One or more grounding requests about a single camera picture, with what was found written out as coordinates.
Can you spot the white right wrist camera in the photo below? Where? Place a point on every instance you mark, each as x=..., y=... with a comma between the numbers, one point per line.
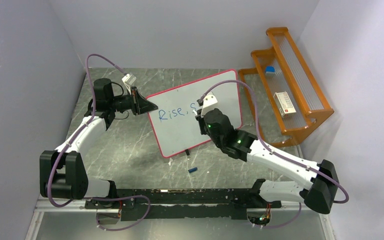
x=208, y=103

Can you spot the white red small box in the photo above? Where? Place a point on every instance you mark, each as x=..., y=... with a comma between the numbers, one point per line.
x=284, y=104

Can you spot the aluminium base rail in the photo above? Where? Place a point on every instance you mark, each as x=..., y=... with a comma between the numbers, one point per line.
x=44, y=205

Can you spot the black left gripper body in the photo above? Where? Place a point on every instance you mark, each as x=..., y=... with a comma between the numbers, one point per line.
x=122, y=103

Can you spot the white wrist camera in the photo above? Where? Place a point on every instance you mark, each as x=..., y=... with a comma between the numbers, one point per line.
x=208, y=103
x=128, y=80

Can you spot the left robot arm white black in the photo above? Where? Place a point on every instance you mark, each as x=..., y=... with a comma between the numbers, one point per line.
x=62, y=171

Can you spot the orange wooden tiered rack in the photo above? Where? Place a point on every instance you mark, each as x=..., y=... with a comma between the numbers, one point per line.
x=292, y=75

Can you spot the pink framed whiteboard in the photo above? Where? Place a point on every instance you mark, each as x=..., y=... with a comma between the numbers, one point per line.
x=174, y=123

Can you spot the blue marker cap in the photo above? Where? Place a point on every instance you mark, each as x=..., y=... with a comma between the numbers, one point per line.
x=193, y=170

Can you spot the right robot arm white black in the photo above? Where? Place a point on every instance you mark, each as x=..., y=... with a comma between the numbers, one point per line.
x=311, y=183

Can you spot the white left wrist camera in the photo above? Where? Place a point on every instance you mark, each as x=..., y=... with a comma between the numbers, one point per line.
x=128, y=80

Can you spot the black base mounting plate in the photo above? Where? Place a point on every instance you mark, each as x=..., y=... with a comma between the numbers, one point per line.
x=205, y=195

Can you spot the blue eraser on rack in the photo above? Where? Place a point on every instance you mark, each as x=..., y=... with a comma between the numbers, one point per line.
x=269, y=71

